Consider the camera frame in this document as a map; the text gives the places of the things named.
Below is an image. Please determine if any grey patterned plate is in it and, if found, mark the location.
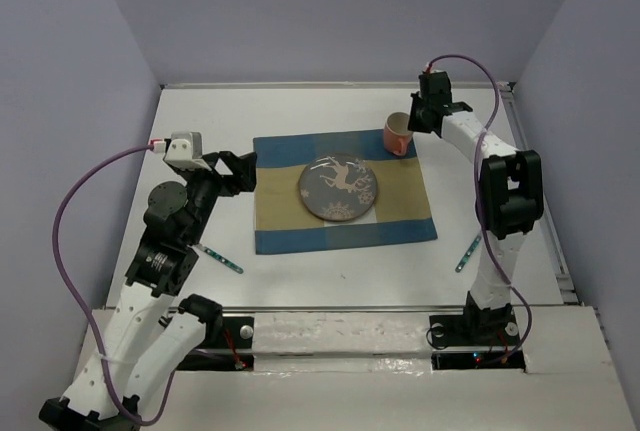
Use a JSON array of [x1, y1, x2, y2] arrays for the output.
[[298, 153, 378, 222]]

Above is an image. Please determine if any blue beige placemat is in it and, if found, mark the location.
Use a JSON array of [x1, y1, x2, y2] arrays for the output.
[[253, 129, 438, 255]]

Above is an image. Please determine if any spoon with green handle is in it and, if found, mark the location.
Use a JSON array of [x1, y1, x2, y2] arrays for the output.
[[455, 233, 482, 273]]

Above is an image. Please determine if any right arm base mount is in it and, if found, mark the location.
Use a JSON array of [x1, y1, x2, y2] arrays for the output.
[[425, 314, 526, 371]]

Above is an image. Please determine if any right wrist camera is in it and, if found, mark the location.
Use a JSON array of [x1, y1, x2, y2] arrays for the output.
[[424, 63, 443, 74]]

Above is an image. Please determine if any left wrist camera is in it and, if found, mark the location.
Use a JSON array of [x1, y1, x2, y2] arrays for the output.
[[150, 131, 210, 170]]

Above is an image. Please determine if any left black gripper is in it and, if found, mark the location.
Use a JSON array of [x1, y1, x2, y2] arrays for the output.
[[177, 150, 258, 243]]

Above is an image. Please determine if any fork with green handle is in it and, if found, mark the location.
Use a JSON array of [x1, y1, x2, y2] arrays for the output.
[[198, 243, 244, 274]]

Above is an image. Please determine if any pink cup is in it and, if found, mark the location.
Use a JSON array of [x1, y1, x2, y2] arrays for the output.
[[383, 112, 413, 157]]

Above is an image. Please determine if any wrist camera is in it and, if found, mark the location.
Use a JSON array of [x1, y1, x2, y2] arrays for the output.
[[150, 131, 210, 170], [424, 63, 443, 74]]

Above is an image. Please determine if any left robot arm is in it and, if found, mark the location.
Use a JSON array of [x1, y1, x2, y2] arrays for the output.
[[39, 151, 257, 430]]

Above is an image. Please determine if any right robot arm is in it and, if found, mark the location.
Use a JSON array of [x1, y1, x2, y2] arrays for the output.
[[408, 71, 544, 350]]

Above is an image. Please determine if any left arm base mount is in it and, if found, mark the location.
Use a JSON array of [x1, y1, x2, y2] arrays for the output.
[[177, 315, 255, 372]]

